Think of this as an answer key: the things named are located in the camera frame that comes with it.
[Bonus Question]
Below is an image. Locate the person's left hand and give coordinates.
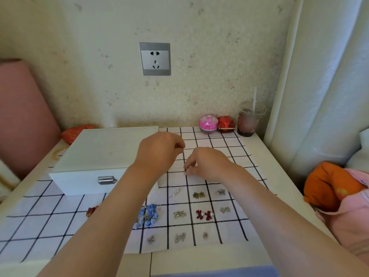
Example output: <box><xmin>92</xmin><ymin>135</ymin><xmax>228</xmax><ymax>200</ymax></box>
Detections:
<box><xmin>132</xmin><ymin>132</ymin><xmax>186</xmax><ymax>178</ymax></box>

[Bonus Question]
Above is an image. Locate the person's right hand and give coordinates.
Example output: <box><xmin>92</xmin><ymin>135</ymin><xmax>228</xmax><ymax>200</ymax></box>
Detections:
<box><xmin>184</xmin><ymin>147</ymin><xmax>246</xmax><ymax>184</ymax></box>

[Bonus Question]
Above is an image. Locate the white wooden jewelry box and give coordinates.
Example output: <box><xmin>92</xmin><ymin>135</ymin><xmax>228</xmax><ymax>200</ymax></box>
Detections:
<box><xmin>48</xmin><ymin>126</ymin><xmax>159</xmax><ymax>197</ymax></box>

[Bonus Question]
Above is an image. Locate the person's left forearm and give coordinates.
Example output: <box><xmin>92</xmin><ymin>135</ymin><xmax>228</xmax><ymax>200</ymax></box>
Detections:
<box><xmin>37</xmin><ymin>164</ymin><xmax>165</xmax><ymax>277</ymax></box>

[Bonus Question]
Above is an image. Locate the person's right forearm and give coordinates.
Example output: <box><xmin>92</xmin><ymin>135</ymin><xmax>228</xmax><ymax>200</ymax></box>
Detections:
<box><xmin>228</xmin><ymin>167</ymin><xmax>369</xmax><ymax>277</ymax></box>

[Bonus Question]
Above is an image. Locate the pink round trinket box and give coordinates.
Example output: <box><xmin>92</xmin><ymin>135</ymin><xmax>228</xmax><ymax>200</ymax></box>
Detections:
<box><xmin>198</xmin><ymin>113</ymin><xmax>219</xmax><ymax>132</ymax></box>

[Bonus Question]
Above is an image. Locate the red faceted gift box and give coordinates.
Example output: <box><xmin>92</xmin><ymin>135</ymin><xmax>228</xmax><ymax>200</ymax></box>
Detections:
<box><xmin>217</xmin><ymin>115</ymin><xmax>236</xmax><ymax>133</ymax></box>

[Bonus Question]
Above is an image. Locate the red heart-shaped box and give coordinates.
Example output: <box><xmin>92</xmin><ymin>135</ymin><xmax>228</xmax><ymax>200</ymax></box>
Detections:
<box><xmin>61</xmin><ymin>125</ymin><xmax>96</xmax><ymax>145</ymax></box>

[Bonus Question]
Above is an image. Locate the clear plastic drink cup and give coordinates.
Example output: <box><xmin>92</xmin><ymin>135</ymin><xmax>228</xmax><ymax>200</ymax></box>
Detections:
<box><xmin>237</xmin><ymin>100</ymin><xmax>267</xmax><ymax>138</ymax></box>

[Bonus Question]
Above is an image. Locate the thin gold bangle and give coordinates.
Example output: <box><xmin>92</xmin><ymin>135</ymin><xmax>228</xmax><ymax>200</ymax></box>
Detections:
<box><xmin>53</xmin><ymin>145</ymin><xmax>70</xmax><ymax>159</ymax></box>

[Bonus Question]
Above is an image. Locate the orange plush cushion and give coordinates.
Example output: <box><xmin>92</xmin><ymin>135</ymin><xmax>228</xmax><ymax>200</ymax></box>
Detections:
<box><xmin>303</xmin><ymin>161</ymin><xmax>367</xmax><ymax>212</ymax></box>

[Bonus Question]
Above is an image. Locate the white padded headboard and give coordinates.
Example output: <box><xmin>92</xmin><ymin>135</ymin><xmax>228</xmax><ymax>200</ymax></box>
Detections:
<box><xmin>263</xmin><ymin>0</ymin><xmax>369</xmax><ymax>182</ymax></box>

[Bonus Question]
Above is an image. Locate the white black-grid table cloth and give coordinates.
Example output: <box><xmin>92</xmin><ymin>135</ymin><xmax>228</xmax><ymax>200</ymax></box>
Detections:
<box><xmin>0</xmin><ymin>127</ymin><xmax>277</xmax><ymax>263</ymax></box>

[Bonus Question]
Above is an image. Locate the pink rolled mat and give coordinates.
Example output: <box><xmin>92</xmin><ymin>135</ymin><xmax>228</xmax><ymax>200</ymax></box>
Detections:
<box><xmin>0</xmin><ymin>59</ymin><xmax>62</xmax><ymax>179</ymax></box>

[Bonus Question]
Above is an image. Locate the pink plaid blanket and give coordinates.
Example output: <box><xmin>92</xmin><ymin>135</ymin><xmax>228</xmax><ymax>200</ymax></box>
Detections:
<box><xmin>316</xmin><ymin>169</ymin><xmax>369</xmax><ymax>257</ymax></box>

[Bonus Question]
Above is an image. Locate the cream gold floral curtain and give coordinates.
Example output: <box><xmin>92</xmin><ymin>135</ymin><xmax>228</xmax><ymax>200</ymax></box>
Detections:
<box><xmin>0</xmin><ymin>158</ymin><xmax>21</xmax><ymax>202</ymax></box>

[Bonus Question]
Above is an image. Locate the grey wall socket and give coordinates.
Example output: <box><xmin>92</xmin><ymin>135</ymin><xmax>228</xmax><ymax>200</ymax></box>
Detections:
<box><xmin>139</xmin><ymin>42</ymin><xmax>171</xmax><ymax>76</ymax></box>

